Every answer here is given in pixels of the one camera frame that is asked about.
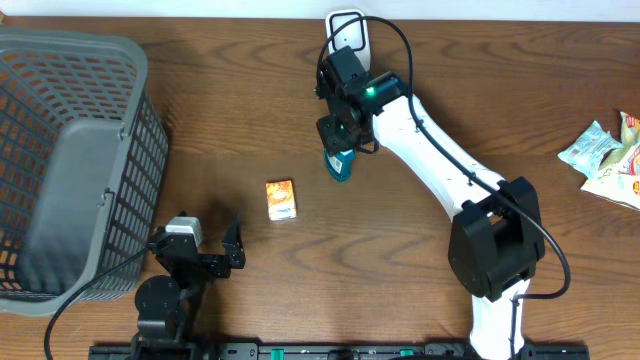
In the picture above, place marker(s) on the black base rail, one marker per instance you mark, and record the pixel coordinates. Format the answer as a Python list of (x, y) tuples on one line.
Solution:
[(252, 351)]

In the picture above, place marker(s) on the grey plastic basket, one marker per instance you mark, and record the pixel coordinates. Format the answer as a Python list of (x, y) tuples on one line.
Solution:
[(83, 154)]

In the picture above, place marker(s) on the yellow snack bag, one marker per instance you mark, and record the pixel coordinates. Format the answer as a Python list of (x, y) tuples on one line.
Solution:
[(617, 179)]

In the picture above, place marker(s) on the white barcode scanner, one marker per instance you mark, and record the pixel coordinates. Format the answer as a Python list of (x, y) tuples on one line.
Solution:
[(355, 35)]

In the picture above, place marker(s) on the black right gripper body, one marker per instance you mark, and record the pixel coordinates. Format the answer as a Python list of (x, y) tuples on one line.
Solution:
[(338, 135)]

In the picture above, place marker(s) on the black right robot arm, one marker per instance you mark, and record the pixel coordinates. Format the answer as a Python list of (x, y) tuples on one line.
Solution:
[(495, 243)]

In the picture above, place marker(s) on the teal wet wipes pack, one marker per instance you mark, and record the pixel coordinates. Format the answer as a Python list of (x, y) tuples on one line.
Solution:
[(589, 149)]

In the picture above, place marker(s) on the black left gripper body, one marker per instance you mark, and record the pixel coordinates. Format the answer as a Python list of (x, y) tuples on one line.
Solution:
[(210, 266)]

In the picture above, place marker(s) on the orange small carton box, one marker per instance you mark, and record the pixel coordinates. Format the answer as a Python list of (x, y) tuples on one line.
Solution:
[(281, 200)]

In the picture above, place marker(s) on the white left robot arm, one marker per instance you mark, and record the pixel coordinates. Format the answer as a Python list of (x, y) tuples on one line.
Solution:
[(168, 304)]

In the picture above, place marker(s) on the blue mouthwash bottle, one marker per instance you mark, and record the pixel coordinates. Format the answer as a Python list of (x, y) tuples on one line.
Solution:
[(339, 165)]

